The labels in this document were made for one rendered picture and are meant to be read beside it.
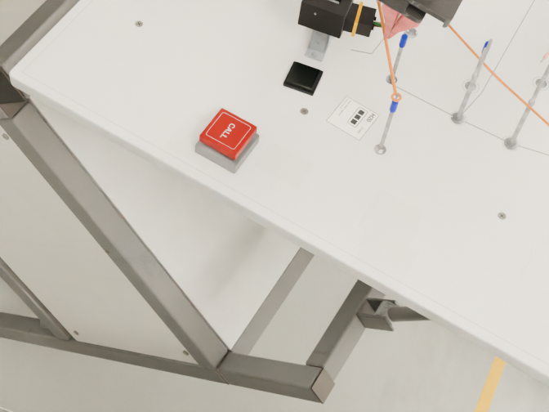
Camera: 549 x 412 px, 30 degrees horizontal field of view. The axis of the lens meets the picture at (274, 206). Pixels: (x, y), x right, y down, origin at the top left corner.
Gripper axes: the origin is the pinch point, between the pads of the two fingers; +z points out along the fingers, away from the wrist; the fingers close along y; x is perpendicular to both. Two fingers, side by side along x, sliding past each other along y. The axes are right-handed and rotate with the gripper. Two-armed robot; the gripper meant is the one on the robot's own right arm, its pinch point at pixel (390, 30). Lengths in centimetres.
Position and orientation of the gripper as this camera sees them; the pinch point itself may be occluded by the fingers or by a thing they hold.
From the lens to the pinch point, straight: 122.6
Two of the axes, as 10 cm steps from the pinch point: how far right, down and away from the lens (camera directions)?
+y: -8.6, -5.0, 0.0
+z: -2.6, 4.6, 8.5
